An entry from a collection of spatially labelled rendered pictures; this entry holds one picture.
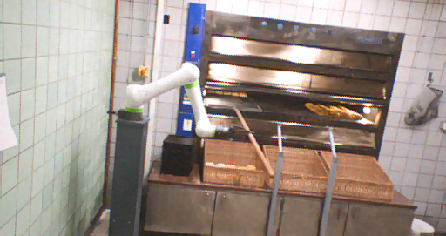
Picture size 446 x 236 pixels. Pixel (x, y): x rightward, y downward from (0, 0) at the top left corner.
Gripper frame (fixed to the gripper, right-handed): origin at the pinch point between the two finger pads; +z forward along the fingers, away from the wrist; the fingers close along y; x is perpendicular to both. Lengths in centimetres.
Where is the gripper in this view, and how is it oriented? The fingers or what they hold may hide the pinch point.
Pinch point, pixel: (249, 135)
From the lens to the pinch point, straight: 274.9
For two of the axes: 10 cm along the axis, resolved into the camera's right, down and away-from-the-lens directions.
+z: 9.9, 1.1, 0.8
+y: -1.2, 9.8, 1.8
